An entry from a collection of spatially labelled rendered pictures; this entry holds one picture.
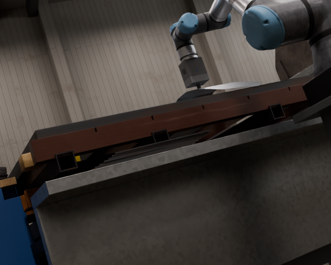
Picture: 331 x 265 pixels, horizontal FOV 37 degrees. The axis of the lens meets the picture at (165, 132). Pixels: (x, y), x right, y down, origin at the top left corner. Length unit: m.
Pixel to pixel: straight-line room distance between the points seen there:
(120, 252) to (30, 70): 11.17
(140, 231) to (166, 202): 0.11
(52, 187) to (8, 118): 10.84
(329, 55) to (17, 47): 11.50
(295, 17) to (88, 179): 0.65
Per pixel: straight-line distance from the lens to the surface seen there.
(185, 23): 1.97
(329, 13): 1.37
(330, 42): 1.35
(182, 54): 2.06
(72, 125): 1.42
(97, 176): 1.14
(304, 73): 2.73
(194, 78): 2.02
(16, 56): 12.48
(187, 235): 1.38
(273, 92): 1.72
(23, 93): 12.13
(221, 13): 1.96
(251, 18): 1.33
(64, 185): 1.11
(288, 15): 1.32
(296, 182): 1.61
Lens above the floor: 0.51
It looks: 10 degrees up
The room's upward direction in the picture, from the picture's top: 18 degrees counter-clockwise
